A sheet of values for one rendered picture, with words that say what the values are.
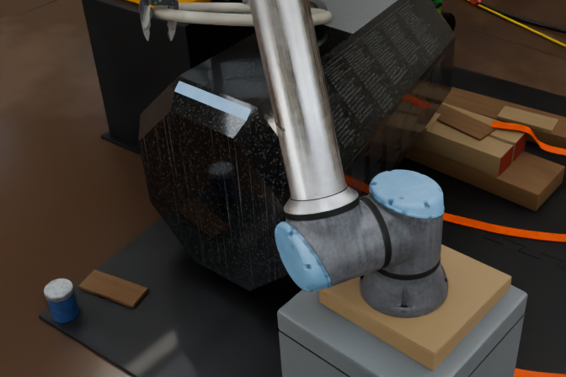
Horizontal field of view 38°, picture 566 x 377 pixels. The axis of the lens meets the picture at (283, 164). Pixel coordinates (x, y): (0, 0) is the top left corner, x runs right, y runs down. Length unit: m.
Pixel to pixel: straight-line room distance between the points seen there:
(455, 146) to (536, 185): 0.36
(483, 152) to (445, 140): 0.18
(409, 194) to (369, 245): 0.13
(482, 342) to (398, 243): 0.31
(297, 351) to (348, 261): 0.36
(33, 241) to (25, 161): 0.60
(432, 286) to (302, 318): 0.29
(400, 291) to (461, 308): 0.14
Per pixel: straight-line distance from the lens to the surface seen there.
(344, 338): 1.79
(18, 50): 5.00
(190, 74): 2.76
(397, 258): 1.66
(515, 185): 3.45
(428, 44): 3.18
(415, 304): 1.75
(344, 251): 1.58
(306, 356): 1.87
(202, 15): 2.08
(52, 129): 4.19
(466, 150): 3.49
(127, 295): 3.13
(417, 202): 1.62
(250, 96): 2.60
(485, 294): 1.84
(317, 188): 1.56
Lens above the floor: 2.18
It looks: 36 degrees down
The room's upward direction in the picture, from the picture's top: 4 degrees counter-clockwise
